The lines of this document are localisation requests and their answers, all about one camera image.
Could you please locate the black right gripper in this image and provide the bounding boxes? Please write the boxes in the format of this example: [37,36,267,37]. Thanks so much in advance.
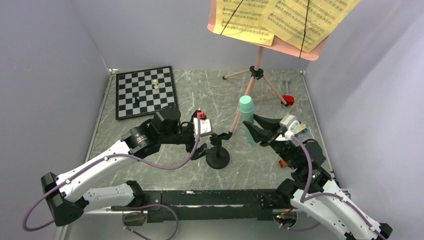
[243,113,300,169]

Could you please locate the black clamp knob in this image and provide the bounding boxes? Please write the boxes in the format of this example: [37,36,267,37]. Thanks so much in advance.
[206,140,230,170]

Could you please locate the mint green toy recorder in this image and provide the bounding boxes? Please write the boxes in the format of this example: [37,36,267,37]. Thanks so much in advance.
[239,95,256,146]

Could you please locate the yellow sheet music top page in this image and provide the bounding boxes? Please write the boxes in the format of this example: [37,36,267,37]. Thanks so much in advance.
[212,0,274,46]

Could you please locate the yellow sheet music page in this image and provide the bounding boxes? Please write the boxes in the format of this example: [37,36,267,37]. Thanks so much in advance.
[212,0,274,46]
[261,0,360,53]

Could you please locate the yellow sheet music bottom page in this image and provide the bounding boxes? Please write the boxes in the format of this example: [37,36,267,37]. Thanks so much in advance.
[261,0,360,53]

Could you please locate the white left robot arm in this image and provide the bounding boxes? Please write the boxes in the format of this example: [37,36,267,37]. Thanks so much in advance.
[41,106,232,227]

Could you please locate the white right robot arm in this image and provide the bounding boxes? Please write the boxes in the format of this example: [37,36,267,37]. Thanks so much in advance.
[243,114,393,240]

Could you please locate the orange blue toy block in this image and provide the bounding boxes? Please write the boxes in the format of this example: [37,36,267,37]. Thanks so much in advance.
[278,159,288,169]

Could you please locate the red wooden toy car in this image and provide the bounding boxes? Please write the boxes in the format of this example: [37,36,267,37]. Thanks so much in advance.
[280,95,295,107]

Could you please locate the black white chessboard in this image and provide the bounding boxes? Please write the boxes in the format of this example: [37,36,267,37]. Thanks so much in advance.
[115,65,178,121]

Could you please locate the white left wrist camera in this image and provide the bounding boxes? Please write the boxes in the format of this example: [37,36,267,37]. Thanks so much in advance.
[193,111,213,137]

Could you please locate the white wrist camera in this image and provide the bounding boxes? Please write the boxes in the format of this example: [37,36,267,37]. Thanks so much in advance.
[193,111,213,137]
[275,114,308,142]

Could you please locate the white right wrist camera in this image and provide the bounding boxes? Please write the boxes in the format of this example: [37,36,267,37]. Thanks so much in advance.
[275,114,308,142]

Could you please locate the grey metal bracket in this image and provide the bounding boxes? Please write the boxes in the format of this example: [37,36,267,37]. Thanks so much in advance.
[283,77,291,96]

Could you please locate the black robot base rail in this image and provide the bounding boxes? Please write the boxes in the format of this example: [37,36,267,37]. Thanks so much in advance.
[125,189,298,227]

